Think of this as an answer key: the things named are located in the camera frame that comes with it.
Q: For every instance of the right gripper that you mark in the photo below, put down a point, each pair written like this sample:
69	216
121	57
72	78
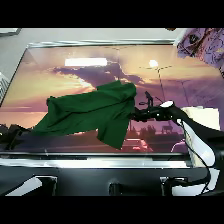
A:
145	115

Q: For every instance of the purple patterned garment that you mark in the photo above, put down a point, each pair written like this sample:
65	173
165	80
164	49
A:
203	43

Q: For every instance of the silver frame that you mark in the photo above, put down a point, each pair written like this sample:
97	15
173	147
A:
100	163

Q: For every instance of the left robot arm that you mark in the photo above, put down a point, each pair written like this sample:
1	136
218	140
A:
12	136

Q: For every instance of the cream garment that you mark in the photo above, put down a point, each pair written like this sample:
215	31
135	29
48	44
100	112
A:
206	116

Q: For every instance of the green T-shirt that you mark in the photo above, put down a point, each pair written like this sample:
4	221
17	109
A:
93	110

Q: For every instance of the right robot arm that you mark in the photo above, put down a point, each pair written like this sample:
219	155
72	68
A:
213	143

